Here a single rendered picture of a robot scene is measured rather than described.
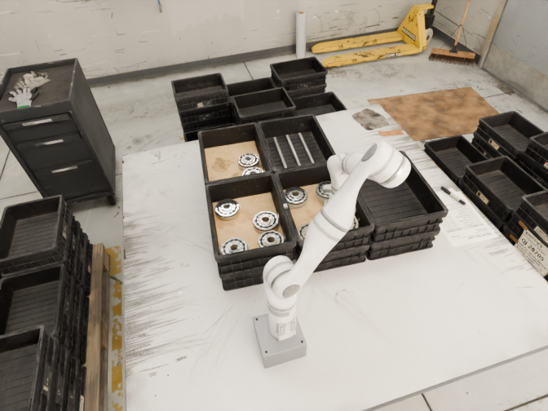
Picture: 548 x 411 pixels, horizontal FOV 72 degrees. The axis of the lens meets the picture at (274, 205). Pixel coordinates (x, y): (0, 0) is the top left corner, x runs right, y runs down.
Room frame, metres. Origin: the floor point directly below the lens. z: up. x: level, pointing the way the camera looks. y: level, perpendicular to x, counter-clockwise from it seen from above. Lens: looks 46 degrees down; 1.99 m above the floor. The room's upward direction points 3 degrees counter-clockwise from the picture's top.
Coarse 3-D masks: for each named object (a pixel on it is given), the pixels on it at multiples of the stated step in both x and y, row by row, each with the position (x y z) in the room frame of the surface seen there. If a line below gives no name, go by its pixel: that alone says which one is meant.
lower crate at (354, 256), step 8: (360, 248) 0.88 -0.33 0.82; (368, 248) 0.89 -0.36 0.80; (296, 256) 0.85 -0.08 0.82; (328, 256) 0.85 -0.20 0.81; (336, 256) 0.86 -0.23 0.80; (344, 256) 0.88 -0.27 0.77; (352, 256) 0.88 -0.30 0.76; (360, 256) 0.89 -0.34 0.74; (320, 264) 0.86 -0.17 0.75; (328, 264) 0.87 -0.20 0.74; (336, 264) 0.87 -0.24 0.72; (344, 264) 0.88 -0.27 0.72; (352, 264) 0.88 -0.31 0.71; (312, 272) 0.85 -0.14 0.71
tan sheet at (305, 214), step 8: (312, 192) 1.19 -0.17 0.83; (312, 200) 1.14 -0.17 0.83; (296, 208) 1.10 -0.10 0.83; (304, 208) 1.10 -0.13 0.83; (312, 208) 1.09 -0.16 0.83; (320, 208) 1.09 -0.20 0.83; (296, 216) 1.05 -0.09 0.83; (304, 216) 1.05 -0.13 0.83; (312, 216) 1.05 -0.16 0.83; (296, 224) 1.01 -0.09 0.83
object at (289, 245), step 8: (256, 176) 1.21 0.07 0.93; (264, 176) 1.20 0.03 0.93; (272, 176) 1.20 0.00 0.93; (208, 184) 1.17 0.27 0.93; (216, 184) 1.17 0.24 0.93; (208, 192) 1.12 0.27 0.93; (280, 192) 1.10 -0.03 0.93; (208, 200) 1.08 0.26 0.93; (280, 200) 1.05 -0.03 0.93; (208, 208) 1.03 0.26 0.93; (288, 216) 0.96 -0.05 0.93; (288, 224) 0.92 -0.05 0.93; (216, 248) 0.83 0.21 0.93; (256, 248) 0.82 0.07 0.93; (264, 248) 0.82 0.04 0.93; (272, 248) 0.82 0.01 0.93; (280, 248) 0.82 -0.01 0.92; (288, 248) 0.83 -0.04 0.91; (216, 256) 0.79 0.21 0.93; (224, 256) 0.79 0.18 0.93; (232, 256) 0.79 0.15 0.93; (240, 256) 0.80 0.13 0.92; (248, 256) 0.80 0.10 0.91
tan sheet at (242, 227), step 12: (216, 204) 1.15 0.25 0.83; (252, 204) 1.14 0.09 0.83; (264, 204) 1.13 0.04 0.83; (216, 216) 1.08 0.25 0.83; (240, 216) 1.07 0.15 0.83; (252, 216) 1.07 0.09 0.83; (216, 228) 1.01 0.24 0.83; (228, 228) 1.01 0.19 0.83; (240, 228) 1.00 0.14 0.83; (252, 228) 1.00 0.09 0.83; (252, 240) 0.94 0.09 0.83
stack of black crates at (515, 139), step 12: (480, 120) 2.17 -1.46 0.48; (492, 120) 2.21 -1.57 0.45; (504, 120) 2.23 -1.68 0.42; (516, 120) 2.20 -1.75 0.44; (480, 132) 2.14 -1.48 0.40; (492, 132) 2.04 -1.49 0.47; (504, 132) 2.15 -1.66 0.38; (516, 132) 2.14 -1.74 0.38; (528, 132) 2.08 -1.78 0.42; (540, 132) 2.01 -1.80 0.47; (480, 144) 2.10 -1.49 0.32; (492, 144) 2.01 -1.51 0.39; (504, 144) 1.93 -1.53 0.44; (516, 144) 2.01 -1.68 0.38; (492, 156) 1.98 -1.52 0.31; (516, 156) 1.82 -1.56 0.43
